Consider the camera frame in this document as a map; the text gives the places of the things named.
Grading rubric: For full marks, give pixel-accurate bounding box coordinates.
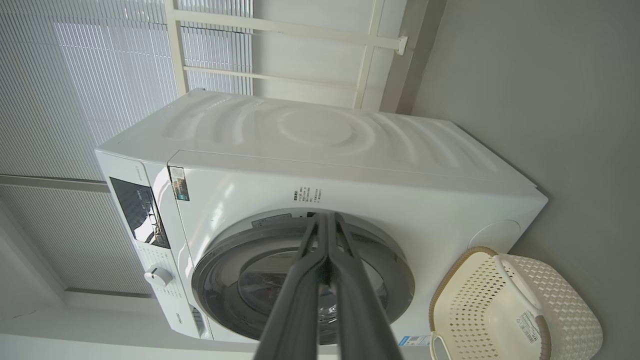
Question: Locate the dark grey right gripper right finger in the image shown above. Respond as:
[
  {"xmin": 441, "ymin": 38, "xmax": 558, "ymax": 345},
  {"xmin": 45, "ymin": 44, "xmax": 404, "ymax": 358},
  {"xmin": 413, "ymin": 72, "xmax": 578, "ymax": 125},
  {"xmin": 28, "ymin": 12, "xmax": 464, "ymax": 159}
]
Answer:
[{"xmin": 330, "ymin": 212, "xmax": 404, "ymax": 360}]

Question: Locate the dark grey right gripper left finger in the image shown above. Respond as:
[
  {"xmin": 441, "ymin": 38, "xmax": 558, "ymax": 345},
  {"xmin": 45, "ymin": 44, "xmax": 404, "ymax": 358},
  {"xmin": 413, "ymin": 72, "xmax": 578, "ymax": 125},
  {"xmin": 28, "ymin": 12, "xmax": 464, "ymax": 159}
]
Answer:
[{"xmin": 254, "ymin": 214, "xmax": 329, "ymax": 360}]

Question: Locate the grey washing machine door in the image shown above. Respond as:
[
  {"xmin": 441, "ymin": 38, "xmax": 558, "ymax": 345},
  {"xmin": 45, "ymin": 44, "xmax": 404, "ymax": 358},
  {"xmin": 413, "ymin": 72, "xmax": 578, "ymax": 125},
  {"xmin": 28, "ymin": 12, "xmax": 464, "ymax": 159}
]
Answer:
[{"xmin": 191, "ymin": 209, "xmax": 416, "ymax": 346}]

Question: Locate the cream perforated laundry basket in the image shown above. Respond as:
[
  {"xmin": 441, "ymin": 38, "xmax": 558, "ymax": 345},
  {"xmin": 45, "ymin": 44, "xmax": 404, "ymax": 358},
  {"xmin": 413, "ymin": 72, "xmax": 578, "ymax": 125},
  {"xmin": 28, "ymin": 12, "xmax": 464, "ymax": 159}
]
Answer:
[{"xmin": 429, "ymin": 246, "xmax": 603, "ymax": 360}]

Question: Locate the white washing machine dial knob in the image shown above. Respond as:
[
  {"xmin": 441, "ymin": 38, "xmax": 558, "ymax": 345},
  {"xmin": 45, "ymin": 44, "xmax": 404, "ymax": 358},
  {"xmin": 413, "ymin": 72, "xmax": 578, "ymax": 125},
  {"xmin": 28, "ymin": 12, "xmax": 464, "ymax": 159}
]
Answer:
[{"xmin": 144, "ymin": 266, "xmax": 174, "ymax": 288}]

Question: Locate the white washing machine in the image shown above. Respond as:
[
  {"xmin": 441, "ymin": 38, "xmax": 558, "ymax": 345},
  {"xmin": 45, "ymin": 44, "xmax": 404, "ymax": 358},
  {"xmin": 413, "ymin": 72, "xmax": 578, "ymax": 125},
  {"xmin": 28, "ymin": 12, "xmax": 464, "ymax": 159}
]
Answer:
[{"xmin": 95, "ymin": 88, "xmax": 549, "ymax": 347}]

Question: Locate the white barcode label sticker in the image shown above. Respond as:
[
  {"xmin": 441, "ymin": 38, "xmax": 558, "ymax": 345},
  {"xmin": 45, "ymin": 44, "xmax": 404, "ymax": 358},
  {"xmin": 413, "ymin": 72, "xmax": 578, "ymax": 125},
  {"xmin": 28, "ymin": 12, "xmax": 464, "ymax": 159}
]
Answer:
[{"xmin": 515, "ymin": 311, "xmax": 544, "ymax": 345}]

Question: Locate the dark energy label sticker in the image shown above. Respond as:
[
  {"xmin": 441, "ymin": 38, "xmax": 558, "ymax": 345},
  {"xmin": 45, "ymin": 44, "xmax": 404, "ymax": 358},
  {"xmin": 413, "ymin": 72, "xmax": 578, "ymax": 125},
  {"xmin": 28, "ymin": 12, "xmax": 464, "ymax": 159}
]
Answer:
[{"xmin": 169, "ymin": 166, "xmax": 191, "ymax": 202}]

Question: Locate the black glossy display panel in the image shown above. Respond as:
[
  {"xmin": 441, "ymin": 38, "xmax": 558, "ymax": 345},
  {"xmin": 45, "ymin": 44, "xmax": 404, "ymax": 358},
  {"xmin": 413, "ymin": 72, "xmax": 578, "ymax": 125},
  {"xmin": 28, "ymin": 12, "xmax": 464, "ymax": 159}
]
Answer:
[{"xmin": 109, "ymin": 177, "xmax": 171, "ymax": 249}]

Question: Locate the white ribbed window blind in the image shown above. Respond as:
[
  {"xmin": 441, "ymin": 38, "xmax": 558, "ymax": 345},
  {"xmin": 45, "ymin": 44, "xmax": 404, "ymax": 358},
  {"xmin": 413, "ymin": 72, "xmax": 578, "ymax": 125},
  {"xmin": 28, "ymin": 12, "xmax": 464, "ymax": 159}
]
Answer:
[
  {"xmin": 0, "ymin": 184, "xmax": 153, "ymax": 296},
  {"xmin": 0, "ymin": 0, "xmax": 253, "ymax": 182}
]

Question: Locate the white metal railing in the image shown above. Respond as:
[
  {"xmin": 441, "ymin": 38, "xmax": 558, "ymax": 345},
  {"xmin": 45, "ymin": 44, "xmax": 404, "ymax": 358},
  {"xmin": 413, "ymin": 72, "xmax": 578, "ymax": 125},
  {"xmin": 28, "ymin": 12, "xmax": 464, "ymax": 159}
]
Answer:
[{"xmin": 164, "ymin": 0, "xmax": 408, "ymax": 111}]

